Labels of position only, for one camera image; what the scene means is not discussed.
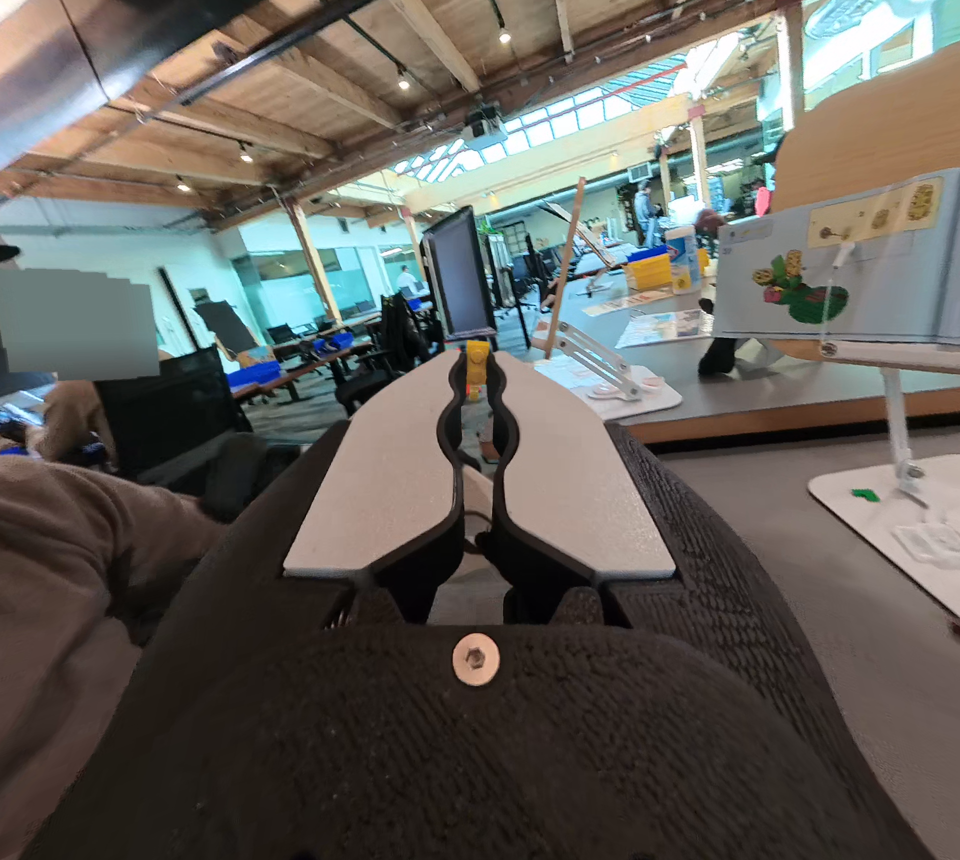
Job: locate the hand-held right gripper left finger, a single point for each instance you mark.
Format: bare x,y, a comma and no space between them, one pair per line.
375,485

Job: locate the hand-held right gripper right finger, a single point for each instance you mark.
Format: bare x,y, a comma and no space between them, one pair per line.
577,493

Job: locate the yellow toy brick with pin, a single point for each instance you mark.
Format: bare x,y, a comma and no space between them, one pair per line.
478,358

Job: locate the person's left forearm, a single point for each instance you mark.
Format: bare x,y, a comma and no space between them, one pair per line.
75,575

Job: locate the long wooden table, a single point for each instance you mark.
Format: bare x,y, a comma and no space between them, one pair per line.
315,365

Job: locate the blue storage bin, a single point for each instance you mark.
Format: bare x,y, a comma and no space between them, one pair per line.
253,375
646,253
334,343

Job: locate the colourful cardboard box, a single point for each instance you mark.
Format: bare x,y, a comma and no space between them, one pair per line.
255,354

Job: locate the printed paper sheet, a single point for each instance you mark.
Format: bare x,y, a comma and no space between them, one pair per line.
667,328

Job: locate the black flat panel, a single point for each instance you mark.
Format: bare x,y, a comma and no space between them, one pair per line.
225,324

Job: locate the black monitor on stand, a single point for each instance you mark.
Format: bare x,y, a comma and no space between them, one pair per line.
457,275

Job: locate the yellow storage bin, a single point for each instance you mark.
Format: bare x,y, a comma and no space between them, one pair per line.
649,273

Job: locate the white wipes canister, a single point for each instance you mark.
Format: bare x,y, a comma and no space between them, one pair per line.
682,260

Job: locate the green L-shaped toy brick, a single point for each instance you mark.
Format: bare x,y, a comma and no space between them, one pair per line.
864,494

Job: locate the toy brick instruction booklet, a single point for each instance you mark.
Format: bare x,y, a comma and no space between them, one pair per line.
862,275

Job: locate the ceiling projector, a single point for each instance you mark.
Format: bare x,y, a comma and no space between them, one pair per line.
484,125

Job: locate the white book stand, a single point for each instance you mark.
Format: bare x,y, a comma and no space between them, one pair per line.
862,140

